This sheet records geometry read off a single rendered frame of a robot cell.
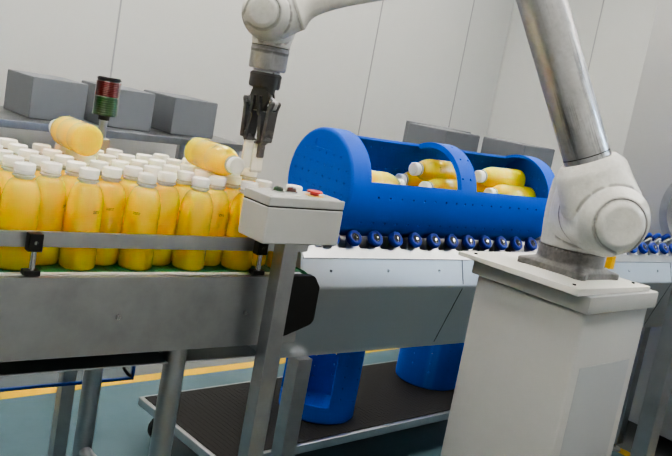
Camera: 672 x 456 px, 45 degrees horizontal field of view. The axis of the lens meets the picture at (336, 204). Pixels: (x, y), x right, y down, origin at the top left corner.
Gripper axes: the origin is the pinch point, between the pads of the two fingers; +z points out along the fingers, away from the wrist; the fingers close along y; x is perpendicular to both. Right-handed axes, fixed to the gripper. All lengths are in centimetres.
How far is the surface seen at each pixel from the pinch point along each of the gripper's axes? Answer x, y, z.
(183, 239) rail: 23.0, -15.3, 17.0
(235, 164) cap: 10.1, -9.7, 1.0
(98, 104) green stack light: 23.6, 39.8, -4.4
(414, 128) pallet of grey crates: -308, 276, 0
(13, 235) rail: 58, -16, 17
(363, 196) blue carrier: -29.8, -7.9, 6.3
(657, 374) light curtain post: -164, -24, 59
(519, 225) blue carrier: -97, -5, 12
